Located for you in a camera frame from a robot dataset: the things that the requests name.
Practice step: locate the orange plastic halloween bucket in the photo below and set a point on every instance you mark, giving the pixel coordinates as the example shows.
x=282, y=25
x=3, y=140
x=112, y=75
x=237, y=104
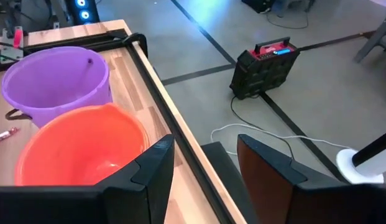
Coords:
x=80, y=146

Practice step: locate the black pole white round base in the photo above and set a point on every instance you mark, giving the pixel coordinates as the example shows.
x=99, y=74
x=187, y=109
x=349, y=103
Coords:
x=360, y=168

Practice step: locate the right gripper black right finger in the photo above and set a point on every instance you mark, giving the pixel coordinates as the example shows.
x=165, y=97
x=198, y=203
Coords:
x=273, y=199

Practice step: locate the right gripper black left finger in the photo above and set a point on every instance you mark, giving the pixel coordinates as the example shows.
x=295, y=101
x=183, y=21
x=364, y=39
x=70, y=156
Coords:
x=133, y=199

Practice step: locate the grey furniture leg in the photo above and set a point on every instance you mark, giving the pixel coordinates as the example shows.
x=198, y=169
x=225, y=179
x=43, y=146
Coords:
x=377, y=34

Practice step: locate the purple plastic halloween bucket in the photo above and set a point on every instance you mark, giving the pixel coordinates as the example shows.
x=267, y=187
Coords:
x=56, y=81

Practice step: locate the red and black tool case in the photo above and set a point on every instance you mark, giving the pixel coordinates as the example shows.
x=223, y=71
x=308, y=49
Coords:
x=261, y=77

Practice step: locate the computer tower blue fans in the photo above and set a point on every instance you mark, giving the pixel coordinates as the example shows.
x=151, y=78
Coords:
x=82, y=12

